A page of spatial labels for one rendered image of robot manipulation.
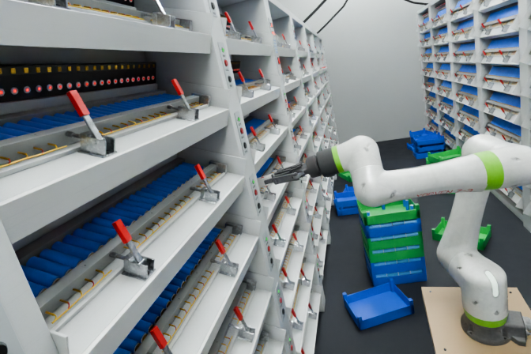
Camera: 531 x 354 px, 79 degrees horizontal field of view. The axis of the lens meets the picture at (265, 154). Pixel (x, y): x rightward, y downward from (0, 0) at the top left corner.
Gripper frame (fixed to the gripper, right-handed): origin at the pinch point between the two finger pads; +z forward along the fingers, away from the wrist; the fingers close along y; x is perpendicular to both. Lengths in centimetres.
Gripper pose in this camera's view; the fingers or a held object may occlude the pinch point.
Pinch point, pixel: (265, 180)
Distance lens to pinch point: 116.5
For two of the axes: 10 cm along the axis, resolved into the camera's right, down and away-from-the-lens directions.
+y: 2.3, -2.8, 9.3
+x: -3.6, -9.1, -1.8
